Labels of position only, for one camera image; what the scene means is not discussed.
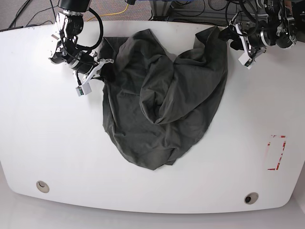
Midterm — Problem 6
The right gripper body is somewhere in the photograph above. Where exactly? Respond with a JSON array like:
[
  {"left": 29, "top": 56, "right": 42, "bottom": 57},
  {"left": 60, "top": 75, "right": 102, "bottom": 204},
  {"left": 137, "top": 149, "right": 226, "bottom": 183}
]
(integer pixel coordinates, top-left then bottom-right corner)
[{"left": 79, "top": 59, "right": 114, "bottom": 86}]

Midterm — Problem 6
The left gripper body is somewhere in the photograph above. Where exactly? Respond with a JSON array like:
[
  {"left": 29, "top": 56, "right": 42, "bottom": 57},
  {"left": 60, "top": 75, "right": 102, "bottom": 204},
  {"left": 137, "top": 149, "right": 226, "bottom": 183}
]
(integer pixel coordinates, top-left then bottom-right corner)
[{"left": 233, "top": 23, "right": 267, "bottom": 60}]

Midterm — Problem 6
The dark grey t-shirt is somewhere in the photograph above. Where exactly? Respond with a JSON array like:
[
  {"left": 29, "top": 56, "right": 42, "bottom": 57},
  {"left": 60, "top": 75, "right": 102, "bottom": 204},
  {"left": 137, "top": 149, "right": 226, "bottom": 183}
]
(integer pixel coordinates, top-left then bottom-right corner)
[{"left": 100, "top": 27, "right": 228, "bottom": 170}]

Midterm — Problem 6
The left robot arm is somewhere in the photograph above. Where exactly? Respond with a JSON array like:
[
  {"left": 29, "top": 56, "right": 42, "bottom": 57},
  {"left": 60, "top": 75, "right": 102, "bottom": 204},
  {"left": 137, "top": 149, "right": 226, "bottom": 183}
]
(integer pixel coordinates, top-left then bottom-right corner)
[{"left": 219, "top": 0, "right": 297, "bottom": 69}]

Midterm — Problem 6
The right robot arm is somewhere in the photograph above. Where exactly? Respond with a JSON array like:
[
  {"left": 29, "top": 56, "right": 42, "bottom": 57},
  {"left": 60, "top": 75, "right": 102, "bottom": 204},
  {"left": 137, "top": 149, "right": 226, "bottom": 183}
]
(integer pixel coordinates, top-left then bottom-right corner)
[{"left": 49, "top": 0, "right": 115, "bottom": 85}]

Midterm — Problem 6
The red tape rectangle marking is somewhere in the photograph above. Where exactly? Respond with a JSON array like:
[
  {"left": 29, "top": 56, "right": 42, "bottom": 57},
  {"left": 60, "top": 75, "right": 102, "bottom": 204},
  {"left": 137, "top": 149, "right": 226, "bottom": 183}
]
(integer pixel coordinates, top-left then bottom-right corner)
[{"left": 264, "top": 135, "right": 287, "bottom": 171}]

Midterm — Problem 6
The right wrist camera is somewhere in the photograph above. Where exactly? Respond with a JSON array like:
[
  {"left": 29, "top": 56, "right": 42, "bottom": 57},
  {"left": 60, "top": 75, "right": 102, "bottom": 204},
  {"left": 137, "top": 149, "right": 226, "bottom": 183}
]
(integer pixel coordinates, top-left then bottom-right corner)
[{"left": 76, "top": 83, "right": 92, "bottom": 96}]

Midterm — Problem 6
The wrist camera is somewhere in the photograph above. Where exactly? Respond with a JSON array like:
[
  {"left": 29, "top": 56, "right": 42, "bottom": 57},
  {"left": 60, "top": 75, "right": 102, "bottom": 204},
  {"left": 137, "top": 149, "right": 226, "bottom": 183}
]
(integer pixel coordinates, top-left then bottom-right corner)
[
  {"left": 76, "top": 83, "right": 92, "bottom": 96},
  {"left": 238, "top": 52, "right": 255, "bottom": 70}
]

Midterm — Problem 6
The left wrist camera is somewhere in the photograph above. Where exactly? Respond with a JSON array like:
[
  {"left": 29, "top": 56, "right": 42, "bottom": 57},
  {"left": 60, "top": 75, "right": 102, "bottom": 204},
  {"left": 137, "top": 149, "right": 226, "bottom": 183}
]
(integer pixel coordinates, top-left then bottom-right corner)
[{"left": 238, "top": 52, "right": 255, "bottom": 70}]

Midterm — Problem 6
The yellow cable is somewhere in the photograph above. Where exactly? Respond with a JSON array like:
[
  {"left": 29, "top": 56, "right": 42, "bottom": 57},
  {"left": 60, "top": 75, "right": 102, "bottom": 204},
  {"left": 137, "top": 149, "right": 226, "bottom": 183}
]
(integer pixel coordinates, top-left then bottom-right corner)
[{"left": 86, "top": 0, "right": 131, "bottom": 22}]

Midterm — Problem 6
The left table cable grommet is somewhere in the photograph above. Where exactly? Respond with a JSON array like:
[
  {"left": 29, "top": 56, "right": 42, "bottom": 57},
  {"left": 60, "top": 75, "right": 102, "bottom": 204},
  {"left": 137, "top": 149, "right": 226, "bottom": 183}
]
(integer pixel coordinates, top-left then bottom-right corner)
[{"left": 36, "top": 181, "right": 50, "bottom": 193}]

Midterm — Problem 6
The table cable grommet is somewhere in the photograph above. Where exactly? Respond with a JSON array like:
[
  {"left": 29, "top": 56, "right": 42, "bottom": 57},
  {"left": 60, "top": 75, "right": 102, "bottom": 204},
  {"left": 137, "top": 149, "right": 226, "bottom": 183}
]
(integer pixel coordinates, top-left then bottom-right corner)
[
  {"left": 244, "top": 192, "right": 259, "bottom": 205},
  {"left": 36, "top": 181, "right": 50, "bottom": 193}
]

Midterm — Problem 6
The right table cable grommet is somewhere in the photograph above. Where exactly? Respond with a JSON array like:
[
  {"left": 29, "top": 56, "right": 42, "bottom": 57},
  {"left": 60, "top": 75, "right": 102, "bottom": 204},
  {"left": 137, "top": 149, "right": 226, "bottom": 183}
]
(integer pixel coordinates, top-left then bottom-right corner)
[{"left": 244, "top": 192, "right": 259, "bottom": 205}]

